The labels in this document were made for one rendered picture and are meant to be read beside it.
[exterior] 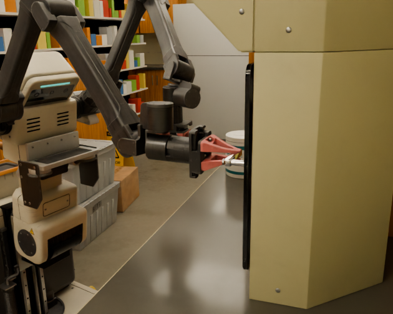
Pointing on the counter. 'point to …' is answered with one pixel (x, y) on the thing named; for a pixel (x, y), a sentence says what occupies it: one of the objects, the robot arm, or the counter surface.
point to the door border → (249, 164)
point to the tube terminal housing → (324, 146)
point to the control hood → (232, 20)
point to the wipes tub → (234, 138)
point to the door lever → (233, 159)
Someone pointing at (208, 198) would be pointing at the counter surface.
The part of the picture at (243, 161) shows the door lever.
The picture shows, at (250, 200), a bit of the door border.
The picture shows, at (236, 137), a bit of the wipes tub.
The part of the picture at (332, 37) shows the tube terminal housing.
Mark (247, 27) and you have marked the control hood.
